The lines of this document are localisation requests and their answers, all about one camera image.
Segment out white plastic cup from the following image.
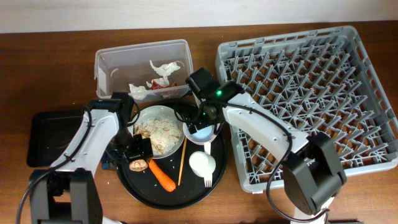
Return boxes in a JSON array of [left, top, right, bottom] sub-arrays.
[[188, 151, 216, 177]]

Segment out light blue plastic cup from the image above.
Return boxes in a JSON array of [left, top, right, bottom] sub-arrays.
[[191, 126, 214, 142]]

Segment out black rectangular tray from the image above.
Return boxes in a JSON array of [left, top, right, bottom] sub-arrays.
[[26, 108, 116, 168]]

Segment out white napkin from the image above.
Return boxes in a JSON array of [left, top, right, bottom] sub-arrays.
[[149, 60, 181, 77]]

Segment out grey dishwasher rack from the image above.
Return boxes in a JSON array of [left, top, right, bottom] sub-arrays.
[[215, 26, 397, 176]]

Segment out white plastic fork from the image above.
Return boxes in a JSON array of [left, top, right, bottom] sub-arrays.
[[204, 142, 213, 188]]

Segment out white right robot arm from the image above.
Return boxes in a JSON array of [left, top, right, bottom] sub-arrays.
[[184, 68, 347, 223]]

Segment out orange carrot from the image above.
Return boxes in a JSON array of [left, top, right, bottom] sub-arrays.
[[148, 159, 176, 192]]

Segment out rice and nut leftovers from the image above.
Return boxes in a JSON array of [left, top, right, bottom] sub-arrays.
[[134, 116, 182, 156]]

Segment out red foil wrapper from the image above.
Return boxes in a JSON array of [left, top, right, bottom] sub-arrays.
[[151, 82, 177, 90]]

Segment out walnut shell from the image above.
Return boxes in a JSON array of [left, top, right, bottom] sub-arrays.
[[129, 159, 148, 172]]

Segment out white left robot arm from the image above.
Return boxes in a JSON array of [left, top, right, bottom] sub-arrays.
[[23, 92, 153, 223]]

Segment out white tissue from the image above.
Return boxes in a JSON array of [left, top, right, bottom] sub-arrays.
[[129, 84, 147, 100]]

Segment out round black tray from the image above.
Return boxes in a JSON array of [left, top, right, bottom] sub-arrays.
[[117, 134, 227, 210]]

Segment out grey plate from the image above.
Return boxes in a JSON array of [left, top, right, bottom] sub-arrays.
[[128, 105, 185, 159]]

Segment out clear plastic waste bin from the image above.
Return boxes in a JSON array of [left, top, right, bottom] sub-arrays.
[[95, 39, 193, 103]]

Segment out pink plastic bowl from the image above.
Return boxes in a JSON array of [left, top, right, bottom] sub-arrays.
[[183, 123, 217, 145]]

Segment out wooden chopstick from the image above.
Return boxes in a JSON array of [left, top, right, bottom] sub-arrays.
[[178, 137, 187, 186]]

